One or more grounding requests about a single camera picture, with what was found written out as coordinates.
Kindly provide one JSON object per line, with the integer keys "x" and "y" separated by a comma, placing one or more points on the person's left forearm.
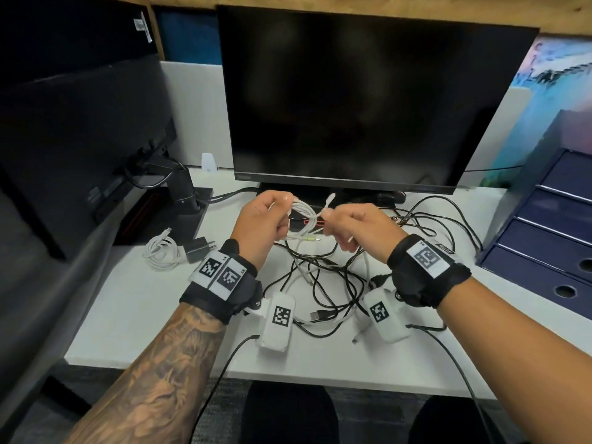
{"x": 152, "y": 388}

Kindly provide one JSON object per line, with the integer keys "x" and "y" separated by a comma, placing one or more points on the person's right forearm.
{"x": 522, "y": 360}

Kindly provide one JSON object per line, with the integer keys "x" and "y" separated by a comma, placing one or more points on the black computer monitor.
{"x": 370, "y": 97}

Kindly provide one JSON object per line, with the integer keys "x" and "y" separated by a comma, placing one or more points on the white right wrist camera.
{"x": 388, "y": 319}

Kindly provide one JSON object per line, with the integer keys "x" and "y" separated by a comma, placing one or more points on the person's right hand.
{"x": 365, "y": 226}

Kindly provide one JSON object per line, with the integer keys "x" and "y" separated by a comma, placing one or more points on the small black oval device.
{"x": 389, "y": 197}

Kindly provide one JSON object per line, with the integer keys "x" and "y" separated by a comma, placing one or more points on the person's left hand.
{"x": 256, "y": 226}

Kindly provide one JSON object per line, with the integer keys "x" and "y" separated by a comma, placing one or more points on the navy blue drawer unit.
{"x": 555, "y": 217}

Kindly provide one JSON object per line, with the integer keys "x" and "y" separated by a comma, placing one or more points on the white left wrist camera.
{"x": 277, "y": 323}

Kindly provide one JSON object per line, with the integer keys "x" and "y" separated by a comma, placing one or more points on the white partition panel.
{"x": 199, "y": 115}
{"x": 499, "y": 138}

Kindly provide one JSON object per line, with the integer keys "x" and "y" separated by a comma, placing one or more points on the black monitor arm base plate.
{"x": 157, "y": 217}

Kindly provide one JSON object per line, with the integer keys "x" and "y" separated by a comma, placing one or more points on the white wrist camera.
{"x": 277, "y": 323}
{"x": 388, "y": 319}

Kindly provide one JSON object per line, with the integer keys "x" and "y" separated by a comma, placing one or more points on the black panel with white sticker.
{"x": 69, "y": 32}

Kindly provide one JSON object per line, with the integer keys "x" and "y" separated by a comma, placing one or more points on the black charger plug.
{"x": 196, "y": 251}

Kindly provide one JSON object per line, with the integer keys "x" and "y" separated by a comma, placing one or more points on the person's black trousers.
{"x": 291, "y": 411}

